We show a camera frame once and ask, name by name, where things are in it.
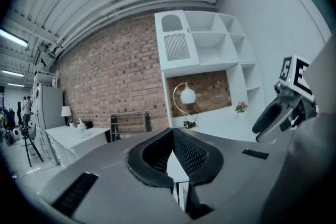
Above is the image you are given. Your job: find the grey tall cabinet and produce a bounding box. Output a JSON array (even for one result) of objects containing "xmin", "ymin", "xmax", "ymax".
[{"xmin": 36, "ymin": 86, "xmax": 66, "ymax": 131}]

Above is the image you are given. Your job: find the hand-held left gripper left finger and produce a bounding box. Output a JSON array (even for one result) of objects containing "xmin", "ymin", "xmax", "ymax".
[{"xmin": 127, "ymin": 128, "xmax": 176, "ymax": 189}]

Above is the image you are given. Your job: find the black metal rack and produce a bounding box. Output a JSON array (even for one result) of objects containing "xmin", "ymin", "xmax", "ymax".
[{"xmin": 110, "ymin": 111, "xmax": 148, "ymax": 142}]

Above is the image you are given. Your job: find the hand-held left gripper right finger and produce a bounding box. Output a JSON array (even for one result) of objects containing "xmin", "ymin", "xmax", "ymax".
[{"xmin": 172, "ymin": 128, "xmax": 224, "ymax": 220}]

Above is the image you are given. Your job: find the black tripod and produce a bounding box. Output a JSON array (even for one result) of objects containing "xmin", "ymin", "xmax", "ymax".
[{"xmin": 20, "ymin": 125, "xmax": 45, "ymax": 168}]

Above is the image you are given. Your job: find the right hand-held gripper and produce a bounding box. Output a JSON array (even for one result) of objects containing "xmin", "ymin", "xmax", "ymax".
[{"xmin": 251, "ymin": 54, "xmax": 320, "ymax": 143}]

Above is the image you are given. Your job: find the white shelf cabinet unit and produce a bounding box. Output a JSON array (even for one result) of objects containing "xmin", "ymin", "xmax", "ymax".
[{"xmin": 154, "ymin": 9, "xmax": 266, "ymax": 143}]

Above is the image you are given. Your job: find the white globe lamp gold arc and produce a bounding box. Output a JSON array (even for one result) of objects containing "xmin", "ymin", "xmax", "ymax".
[{"xmin": 173, "ymin": 82, "xmax": 198, "ymax": 119}]

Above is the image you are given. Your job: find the ceiling tube light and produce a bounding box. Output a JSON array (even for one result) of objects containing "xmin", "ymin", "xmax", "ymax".
[
  {"xmin": 0, "ymin": 28, "xmax": 29, "ymax": 47},
  {"xmin": 1, "ymin": 69, "xmax": 26, "ymax": 78}
]

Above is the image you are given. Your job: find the white dresser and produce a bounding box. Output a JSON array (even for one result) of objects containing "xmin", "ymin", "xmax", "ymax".
[{"xmin": 45, "ymin": 125, "xmax": 111, "ymax": 168}]

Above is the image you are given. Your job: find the white metal shelf rack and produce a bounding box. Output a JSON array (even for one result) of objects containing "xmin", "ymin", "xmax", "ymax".
[{"xmin": 30, "ymin": 70, "xmax": 60, "ymax": 166}]

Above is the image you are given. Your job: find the small black gadget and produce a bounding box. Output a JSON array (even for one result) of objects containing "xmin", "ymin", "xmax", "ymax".
[{"xmin": 183, "ymin": 118, "xmax": 200, "ymax": 130}]

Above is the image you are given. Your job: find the white shade table lamp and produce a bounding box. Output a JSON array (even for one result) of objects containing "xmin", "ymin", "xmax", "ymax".
[{"xmin": 60, "ymin": 105, "xmax": 72, "ymax": 127}]

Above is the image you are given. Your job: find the potted pink flower plant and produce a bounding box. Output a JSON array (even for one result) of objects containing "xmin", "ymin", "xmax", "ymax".
[{"xmin": 235, "ymin": 101, "xmax": 248, "ymax": 119}]

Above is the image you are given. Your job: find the white tiered ornament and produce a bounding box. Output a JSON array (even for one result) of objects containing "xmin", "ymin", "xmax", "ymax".
[{"xmin": 76, "ymin": 118, "xmax": 88, "ymax": 139}]

